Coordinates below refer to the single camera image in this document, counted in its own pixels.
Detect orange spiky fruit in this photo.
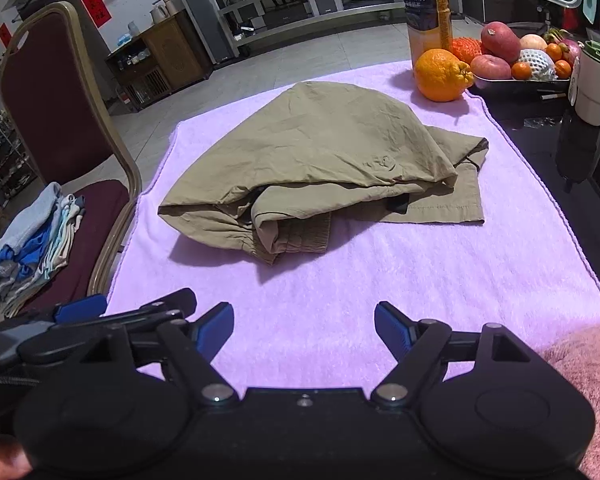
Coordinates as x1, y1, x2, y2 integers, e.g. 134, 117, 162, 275
450, 37, 486, 64

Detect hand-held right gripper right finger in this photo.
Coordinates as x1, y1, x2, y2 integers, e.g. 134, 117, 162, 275
372, 301, 531, 406

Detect white cup with green lid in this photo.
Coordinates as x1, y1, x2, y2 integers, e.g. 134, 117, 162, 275
569, 39, 600, 126

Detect large orange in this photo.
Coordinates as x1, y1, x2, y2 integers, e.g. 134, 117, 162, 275
413, 48, 474, 104

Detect wooden cabinet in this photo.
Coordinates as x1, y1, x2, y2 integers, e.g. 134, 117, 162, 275
105, 10, 214, 112

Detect black audio equipment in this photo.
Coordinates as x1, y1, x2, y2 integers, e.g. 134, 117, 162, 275
259, 2, 312, 29

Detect khaki shorts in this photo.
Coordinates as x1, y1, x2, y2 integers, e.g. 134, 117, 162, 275
157, 80, 490, 267

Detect metal fruit tray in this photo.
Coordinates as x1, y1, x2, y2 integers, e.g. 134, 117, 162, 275
467, 71, 574, 100

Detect purple towel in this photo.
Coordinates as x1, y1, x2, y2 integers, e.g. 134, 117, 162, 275
105, 60, 600, 397

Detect person's left hand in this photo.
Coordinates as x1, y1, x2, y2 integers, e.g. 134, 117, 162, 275
0, 427, 34, 480

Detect pale apple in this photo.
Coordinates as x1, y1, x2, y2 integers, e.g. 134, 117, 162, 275
519, 33, 549, 53

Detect pile of folded clothes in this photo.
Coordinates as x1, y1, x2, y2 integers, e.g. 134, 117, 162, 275
0, 182, 87, 317

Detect person's right forearm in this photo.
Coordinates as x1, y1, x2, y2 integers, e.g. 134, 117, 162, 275
537, 322, 600, 480

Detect white kettle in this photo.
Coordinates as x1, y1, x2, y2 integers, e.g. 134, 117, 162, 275
150, 0, 174, 24

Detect pink dragon fruit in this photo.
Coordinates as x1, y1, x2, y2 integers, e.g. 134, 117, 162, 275
544, 29, 582, 67

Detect long grey shelf unit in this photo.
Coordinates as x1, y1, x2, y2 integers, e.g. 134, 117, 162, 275
217, 0, 417, 52

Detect orange juice bottle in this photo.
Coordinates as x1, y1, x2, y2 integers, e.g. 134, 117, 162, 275
397, 0, 454, 79

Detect tall grey speaker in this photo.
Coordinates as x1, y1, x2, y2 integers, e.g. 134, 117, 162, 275
172, 0, 241, 66

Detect maroon banquet chair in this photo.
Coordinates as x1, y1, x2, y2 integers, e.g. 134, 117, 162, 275
0, 1, 144, 319

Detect metal storage rack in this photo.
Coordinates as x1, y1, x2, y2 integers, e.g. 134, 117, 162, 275
0, 109, 37, 202

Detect fruit in white foam net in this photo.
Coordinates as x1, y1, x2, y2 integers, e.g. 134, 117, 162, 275
517, 48, 557, 81

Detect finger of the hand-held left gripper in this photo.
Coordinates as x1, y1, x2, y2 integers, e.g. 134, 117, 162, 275
50, 294, 109, 326
102, 288, 198, 331

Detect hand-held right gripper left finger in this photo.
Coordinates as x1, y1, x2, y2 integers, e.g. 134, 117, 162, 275
80, 302, 239, 406

